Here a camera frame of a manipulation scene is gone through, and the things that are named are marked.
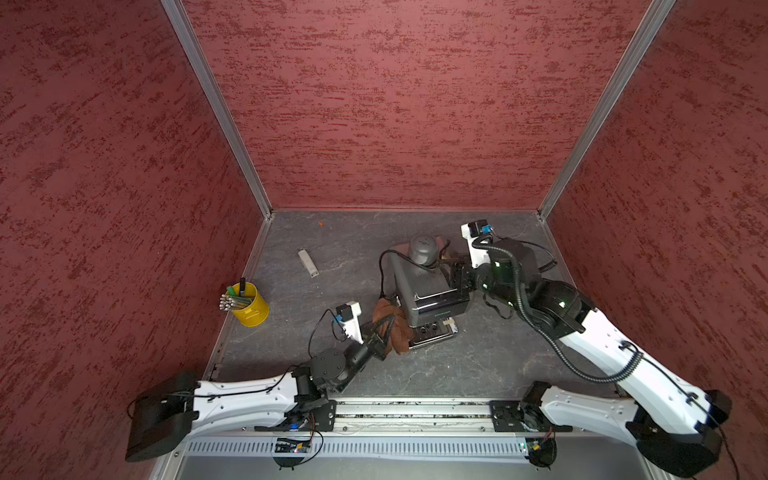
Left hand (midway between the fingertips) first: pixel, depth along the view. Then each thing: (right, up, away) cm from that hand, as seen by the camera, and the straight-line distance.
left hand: (394, 323), depth 71 cm
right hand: (+12, +14, -4) cm, 19 cm away
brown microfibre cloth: (+2, -2, -2) cm, 3 cm away
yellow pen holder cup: (-41, +2, +11) cm, 43 cm away
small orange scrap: (-29, +27, +46) cm, 61 cm away
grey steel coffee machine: (+8, +7, -7) cm, 13 cm away
